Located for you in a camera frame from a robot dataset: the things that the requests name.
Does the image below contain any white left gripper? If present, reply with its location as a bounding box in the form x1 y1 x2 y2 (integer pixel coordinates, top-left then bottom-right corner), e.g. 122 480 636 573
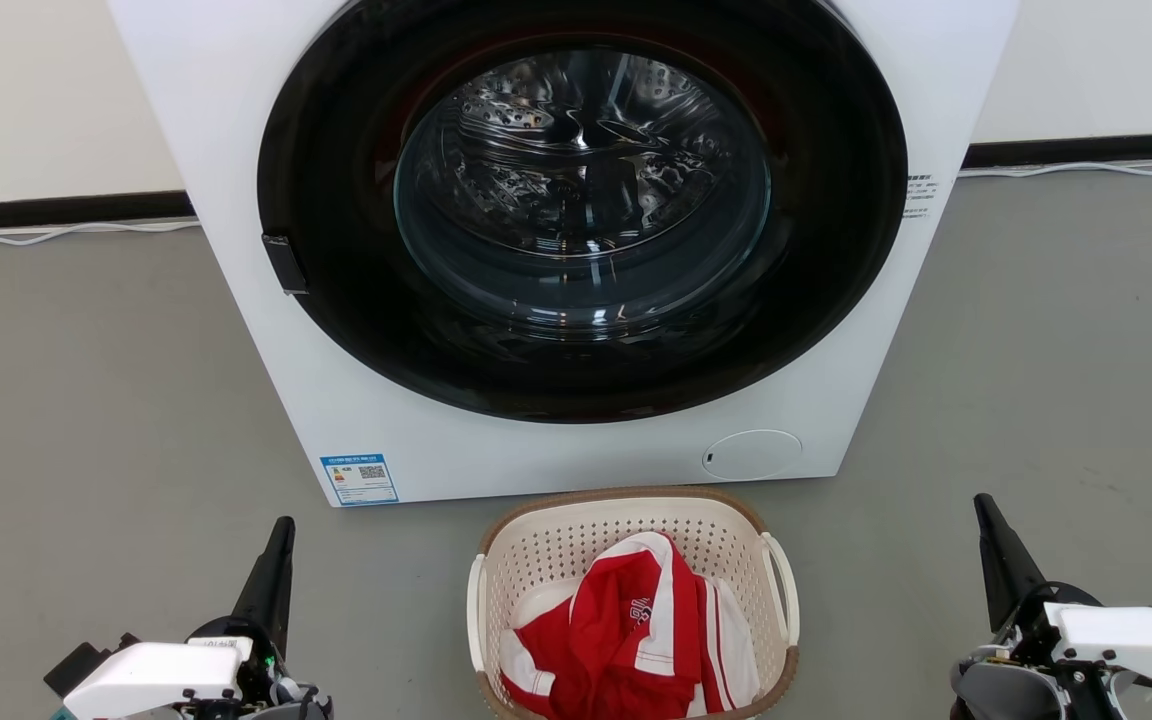
44 516 296 720

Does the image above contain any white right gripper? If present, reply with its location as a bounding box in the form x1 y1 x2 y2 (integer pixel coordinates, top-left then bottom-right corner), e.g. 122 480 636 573
973 493 1152 720

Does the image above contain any cream perforated laundry basket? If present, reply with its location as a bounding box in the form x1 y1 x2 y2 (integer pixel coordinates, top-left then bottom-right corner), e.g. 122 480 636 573
466 487 801 720

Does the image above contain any blue energy label sticker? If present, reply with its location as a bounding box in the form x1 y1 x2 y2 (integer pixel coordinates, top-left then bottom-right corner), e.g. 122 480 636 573
320 454 400 506

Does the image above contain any white front-load washing machine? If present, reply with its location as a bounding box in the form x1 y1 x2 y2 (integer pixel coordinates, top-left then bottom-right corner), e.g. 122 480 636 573
108 0 1021 508

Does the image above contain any white round filter cover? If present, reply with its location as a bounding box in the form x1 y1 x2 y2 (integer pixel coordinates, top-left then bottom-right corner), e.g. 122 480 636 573
703 430 804 481

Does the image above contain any red and white garment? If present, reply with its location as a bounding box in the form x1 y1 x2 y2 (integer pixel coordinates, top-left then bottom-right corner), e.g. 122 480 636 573
499 531 761 720

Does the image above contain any black baseboard strip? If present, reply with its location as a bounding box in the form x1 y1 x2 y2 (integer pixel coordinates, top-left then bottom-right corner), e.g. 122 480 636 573
963 130 1152 169
0 190 196 233

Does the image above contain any round black washing machine door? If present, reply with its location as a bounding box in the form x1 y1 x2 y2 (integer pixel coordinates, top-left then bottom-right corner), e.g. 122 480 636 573
258 0 909 424

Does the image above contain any steel washing machine drum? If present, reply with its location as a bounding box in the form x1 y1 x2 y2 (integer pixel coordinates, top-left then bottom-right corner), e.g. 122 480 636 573
406 50 762 301

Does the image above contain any black door handle latch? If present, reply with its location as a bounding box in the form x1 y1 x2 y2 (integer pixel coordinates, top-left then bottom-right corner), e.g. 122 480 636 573
262 234 309 295

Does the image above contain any white floor cable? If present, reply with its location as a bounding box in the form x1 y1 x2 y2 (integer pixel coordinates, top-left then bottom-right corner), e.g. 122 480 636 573
0 218 202 247
958 155 1152 180

